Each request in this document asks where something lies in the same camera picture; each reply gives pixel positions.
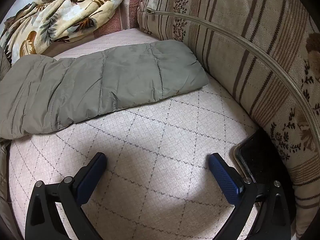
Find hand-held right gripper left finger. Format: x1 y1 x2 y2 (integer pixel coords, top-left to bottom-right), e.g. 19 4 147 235
25 152 108 240

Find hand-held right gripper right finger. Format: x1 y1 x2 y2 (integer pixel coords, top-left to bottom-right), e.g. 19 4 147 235
208 153 292 240

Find grey-green puffer jacket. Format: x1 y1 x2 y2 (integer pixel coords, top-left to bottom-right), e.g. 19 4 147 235
0 39 210 205

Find black smartphone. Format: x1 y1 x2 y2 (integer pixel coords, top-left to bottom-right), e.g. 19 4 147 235
234 129 294 230

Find beige striped floral cushion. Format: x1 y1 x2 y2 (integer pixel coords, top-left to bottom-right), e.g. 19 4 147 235
137 0 320 235

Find leaf print fleece blanket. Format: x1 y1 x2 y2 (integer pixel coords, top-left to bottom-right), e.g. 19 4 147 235
0 0 130 58

